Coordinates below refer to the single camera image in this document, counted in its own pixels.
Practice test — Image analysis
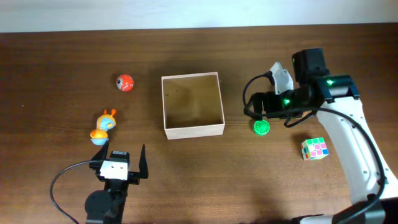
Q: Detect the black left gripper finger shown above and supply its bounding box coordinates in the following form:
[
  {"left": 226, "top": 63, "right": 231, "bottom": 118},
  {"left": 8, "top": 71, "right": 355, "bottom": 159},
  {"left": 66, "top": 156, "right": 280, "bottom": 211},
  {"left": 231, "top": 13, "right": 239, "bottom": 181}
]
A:
[
  {"left": 91, "top": 140, "right": 109, "bottom": 161},
  {"left": 139, "top": 144, "right": 149, "bottom": 179}
]

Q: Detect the colourful puzzle cube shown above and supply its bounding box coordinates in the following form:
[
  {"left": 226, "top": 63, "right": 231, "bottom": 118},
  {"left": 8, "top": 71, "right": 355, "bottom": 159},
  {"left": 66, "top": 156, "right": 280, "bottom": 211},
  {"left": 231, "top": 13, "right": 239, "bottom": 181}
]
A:
[{"left": 300, "top": 138, "right": 329, "bottom": 161}]

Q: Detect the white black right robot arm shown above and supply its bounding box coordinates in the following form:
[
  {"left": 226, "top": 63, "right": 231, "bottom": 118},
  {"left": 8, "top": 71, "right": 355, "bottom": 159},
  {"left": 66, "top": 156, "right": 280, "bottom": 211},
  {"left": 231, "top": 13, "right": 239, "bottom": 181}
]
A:
[{"left": 243, "top": 48, "right": 397, "bottom": 223}]

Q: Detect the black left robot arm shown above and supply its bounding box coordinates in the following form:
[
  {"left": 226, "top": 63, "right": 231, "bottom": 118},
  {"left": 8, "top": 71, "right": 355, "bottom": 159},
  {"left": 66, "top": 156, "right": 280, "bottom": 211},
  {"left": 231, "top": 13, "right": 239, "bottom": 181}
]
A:
[{"left": 85, "top": 141, "right": 149, "bottom": 223}]

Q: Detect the blue orange snail toy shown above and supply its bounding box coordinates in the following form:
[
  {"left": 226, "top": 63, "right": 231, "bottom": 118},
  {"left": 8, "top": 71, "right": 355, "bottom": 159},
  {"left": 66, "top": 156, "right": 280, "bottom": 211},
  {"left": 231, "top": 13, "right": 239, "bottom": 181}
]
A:
[{"left": 90, "top": 109, "right": 116, "bottom": 146}]

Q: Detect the green lattice ball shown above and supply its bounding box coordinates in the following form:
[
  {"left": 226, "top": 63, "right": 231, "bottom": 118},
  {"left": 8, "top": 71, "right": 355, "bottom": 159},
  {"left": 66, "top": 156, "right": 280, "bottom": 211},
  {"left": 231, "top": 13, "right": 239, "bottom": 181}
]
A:
[{"left": 253, "top": 119, "right": 271, "bottom": 136}]

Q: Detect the beige open cardboard box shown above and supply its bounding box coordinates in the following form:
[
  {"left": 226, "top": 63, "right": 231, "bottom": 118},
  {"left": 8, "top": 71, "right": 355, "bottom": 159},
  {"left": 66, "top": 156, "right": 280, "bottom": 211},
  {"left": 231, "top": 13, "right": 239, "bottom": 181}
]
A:
[{"left": 161, "top": 72, "right": 225, "bottom": 140}]

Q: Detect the red grey toy ball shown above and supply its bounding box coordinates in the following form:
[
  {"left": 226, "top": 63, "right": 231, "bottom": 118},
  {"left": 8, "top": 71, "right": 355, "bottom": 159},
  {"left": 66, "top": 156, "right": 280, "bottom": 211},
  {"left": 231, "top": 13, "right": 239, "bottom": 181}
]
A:
[{"left": 116, "top": 74, "right": 134, "bottom": 92}]

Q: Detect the black left camera cable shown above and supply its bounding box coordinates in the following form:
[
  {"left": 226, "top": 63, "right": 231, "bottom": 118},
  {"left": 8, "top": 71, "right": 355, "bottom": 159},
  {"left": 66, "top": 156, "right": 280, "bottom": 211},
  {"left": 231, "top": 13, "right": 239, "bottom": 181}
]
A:
[{"left": 49, "top": 160, "right": 94, "bottom": 224}]

